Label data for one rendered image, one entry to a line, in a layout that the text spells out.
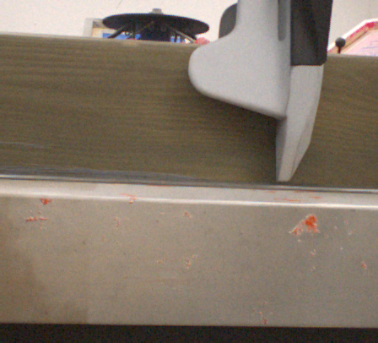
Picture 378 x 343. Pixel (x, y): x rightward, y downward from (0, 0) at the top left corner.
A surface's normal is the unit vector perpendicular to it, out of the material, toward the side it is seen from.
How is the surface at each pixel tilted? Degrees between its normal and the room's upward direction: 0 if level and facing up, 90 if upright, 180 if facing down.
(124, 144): 93
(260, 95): 83
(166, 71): 93
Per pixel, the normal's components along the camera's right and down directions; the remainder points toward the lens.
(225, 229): 0.11, 0.04
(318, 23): 0.10, 0.27
